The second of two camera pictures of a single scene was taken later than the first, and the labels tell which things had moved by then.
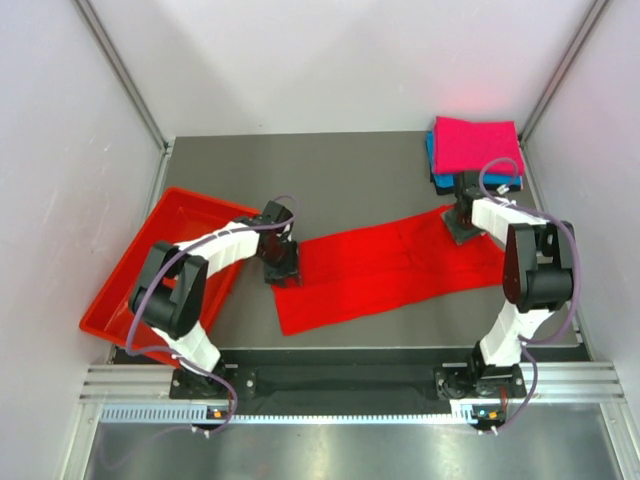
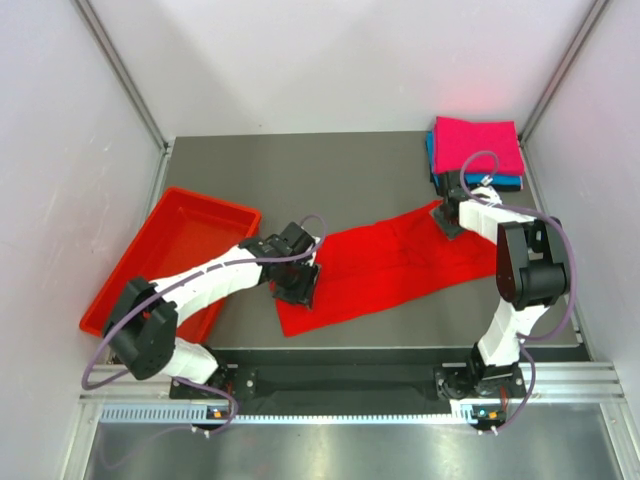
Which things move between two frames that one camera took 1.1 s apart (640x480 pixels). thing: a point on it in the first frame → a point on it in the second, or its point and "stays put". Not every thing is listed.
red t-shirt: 356,276 stays put
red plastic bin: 182,215 stays put
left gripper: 289,269 → 303,292
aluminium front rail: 551,382 stays put
